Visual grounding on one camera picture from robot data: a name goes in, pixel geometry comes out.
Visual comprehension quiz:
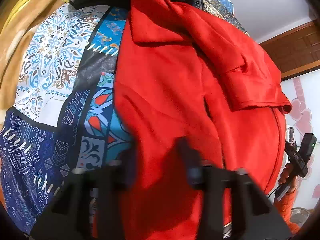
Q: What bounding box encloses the red jacket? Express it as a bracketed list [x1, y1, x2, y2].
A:
[92, 0, 293, 240]

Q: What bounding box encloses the blue patchwork bedsheet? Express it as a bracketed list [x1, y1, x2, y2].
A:
[0, 0, 251, 235]

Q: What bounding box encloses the orange right sleeve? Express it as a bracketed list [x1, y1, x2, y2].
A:
[274, 189, 300, 234]

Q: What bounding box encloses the yellow orange blanket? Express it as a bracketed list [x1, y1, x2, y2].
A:
[1, 0, 69, 125]

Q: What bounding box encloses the brown wooden door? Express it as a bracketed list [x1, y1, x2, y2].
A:
[260, 21, 319, 81]

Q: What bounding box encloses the person's right hand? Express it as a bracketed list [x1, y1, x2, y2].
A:
[278, 163, 297, 194]

